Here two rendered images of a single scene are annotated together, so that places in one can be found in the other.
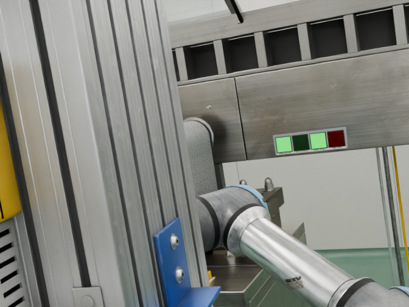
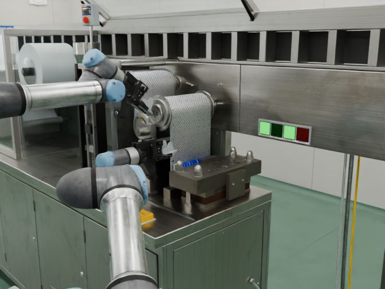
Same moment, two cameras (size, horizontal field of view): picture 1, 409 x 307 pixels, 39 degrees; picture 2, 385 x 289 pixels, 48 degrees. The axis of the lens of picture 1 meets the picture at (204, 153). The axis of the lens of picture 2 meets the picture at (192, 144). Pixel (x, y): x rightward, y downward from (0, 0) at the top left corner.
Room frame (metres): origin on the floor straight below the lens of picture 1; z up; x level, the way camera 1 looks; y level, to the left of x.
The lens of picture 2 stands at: (0.22, -0.64, 1.54)
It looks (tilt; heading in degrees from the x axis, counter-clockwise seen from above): 14 degrees down; 22
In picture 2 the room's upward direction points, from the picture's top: straight up
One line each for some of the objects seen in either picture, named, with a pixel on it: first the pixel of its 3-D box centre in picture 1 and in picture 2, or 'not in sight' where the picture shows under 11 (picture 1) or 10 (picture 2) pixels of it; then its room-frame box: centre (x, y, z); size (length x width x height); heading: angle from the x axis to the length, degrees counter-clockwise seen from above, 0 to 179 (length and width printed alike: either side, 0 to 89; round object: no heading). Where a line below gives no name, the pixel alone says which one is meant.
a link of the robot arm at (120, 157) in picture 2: not in sight; (112, 161); (1.52, 0.19, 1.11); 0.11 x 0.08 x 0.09; 156
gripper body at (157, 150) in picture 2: not in sight; (146, 151); (1.66, 0.12, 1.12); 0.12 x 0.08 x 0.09; 156
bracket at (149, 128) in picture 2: not in sight; (147, 159); (1.77, 0.18, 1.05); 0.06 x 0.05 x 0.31; 156
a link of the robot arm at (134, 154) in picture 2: not in sight; (129, 156); (1.59, 0.16, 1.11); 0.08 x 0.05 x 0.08; 66
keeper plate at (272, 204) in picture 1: (273, 217); (236, 184); (1.84, -0.19, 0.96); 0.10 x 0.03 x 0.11; 156
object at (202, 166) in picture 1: (201, 182); (191, 143); (1.88, 0.02, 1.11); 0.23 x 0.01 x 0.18; 156
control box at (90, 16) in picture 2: not in sight; (89, 15); (2.04, 0.62, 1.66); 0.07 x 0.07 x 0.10; 84
